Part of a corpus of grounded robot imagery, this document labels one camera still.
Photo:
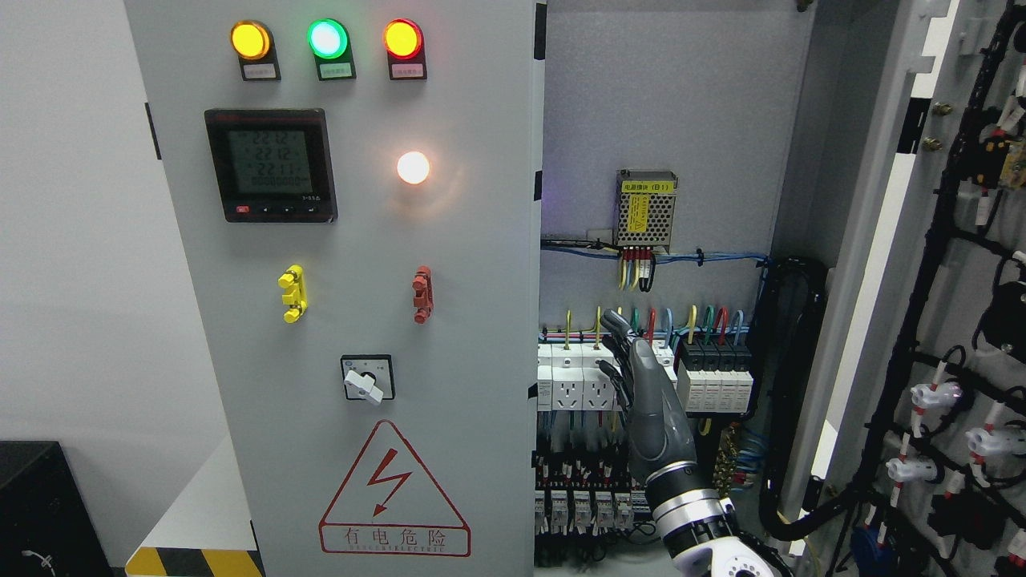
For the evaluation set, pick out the red indicator lamp left door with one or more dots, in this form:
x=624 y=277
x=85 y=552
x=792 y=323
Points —
x=405 y=46

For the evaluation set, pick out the red terminal post block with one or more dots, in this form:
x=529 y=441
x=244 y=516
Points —
x=423 y=301

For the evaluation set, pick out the red electric hazard warning sticker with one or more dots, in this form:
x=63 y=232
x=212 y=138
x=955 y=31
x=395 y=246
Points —
x=389 y=503

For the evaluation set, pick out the metal mesh power supply module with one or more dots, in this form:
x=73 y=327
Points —
x=646 y=205

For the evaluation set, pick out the black box at lower left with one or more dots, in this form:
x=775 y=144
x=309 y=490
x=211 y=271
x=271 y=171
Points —
x=45 y=526

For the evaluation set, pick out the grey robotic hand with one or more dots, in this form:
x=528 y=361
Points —
x=658 y=430

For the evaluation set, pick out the white glowing indicator lamp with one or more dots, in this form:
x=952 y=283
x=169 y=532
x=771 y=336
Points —
x=413 y=167

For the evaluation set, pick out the white DIN rail socket row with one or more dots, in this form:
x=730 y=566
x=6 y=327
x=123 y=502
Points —
x=569 y=378

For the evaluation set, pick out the black white surge protector block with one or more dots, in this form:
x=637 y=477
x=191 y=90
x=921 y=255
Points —
x=714 y=378

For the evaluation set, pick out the lower relay and breaker row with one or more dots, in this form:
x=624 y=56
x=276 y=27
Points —
x=586 y=502

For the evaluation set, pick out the green indicator lamp left door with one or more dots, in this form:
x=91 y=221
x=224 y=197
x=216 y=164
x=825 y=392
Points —
x=331 y=49

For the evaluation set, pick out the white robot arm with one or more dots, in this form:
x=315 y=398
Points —
x=699 y=530

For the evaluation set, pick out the black digital power meter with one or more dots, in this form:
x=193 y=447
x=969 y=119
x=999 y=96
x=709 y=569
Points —
x=272 y=165

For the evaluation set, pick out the yellow indicator lamp left door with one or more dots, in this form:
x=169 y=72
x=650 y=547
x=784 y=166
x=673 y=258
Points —
x=256 y=52

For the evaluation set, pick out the yellow terminal post block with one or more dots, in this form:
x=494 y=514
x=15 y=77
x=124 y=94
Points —
x=292 y=283

